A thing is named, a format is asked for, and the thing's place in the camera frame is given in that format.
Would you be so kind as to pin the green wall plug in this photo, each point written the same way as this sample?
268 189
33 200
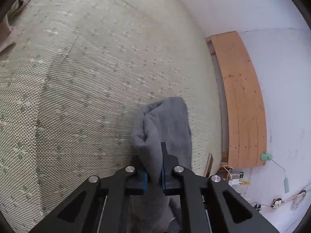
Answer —
266 157

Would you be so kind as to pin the white charger with cables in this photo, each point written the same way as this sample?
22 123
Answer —
233 177

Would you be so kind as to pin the white wall socket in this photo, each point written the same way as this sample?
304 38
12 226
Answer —
276 203

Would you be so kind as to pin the pink garment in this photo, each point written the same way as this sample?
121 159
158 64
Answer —
8 31

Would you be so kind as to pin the dark grey smile sweatshirt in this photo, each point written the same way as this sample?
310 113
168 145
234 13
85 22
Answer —
161 122

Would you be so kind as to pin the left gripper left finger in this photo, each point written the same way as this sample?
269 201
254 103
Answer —
98 204

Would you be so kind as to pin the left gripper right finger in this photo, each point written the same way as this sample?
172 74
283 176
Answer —
209 204

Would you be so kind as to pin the white power strip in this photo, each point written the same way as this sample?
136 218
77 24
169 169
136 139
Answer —
286 185

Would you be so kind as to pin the wooden headboard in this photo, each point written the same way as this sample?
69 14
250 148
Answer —
245 107

